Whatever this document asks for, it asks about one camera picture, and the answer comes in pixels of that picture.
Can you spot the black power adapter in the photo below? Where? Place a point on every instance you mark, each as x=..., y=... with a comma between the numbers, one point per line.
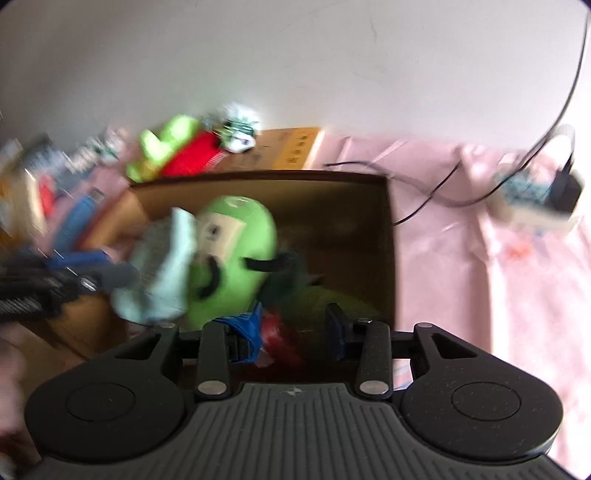
x=565, y=192

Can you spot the green round face plush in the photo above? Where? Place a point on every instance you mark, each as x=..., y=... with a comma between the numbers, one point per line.
x=236, y=251

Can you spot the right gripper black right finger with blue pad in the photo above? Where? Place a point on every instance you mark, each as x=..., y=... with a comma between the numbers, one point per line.
x=362, y=348

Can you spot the person's left hand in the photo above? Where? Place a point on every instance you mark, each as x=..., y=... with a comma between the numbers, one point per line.
x=13, y=457

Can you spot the brown cardboard shoe box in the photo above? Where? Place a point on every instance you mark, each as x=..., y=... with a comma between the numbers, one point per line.
x=341, y=222

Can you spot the tan cardboard box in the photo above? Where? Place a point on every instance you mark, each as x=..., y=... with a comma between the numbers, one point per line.
x=277, y=149

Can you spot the white power strip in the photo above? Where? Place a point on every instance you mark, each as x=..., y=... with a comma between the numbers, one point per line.
x=521, y=202

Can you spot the green and red plush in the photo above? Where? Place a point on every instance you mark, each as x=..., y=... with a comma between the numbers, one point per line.
x=180, y=148

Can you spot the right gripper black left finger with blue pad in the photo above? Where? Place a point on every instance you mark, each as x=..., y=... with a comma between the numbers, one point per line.
x=224, y=341

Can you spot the pale mint cloth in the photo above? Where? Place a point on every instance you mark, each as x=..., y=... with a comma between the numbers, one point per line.
x=162, y=257

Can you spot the red knitted toy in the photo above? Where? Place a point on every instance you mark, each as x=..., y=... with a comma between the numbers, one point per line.
x=281, y=344

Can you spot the pink bed sheet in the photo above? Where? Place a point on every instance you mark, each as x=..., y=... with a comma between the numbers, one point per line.
x=524, y=296

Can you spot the panda plush with leaves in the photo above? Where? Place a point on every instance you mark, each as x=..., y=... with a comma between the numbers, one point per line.
x=235, y=126

